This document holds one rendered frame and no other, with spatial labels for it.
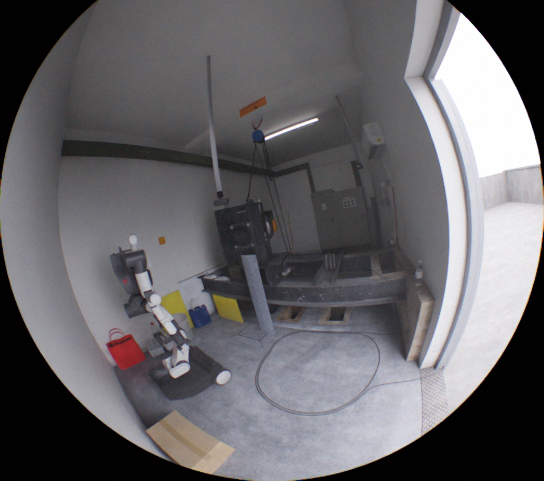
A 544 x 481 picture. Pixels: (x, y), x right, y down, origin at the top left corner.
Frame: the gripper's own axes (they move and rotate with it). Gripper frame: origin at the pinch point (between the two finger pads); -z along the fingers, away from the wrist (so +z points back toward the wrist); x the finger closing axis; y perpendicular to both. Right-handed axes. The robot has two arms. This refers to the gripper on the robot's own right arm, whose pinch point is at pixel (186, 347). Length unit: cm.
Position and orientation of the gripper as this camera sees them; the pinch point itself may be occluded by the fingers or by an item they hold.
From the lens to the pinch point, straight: 150.2
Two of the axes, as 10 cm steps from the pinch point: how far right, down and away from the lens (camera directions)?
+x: 5.2, -2.9, 8.0
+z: -3.0, -9.4, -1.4
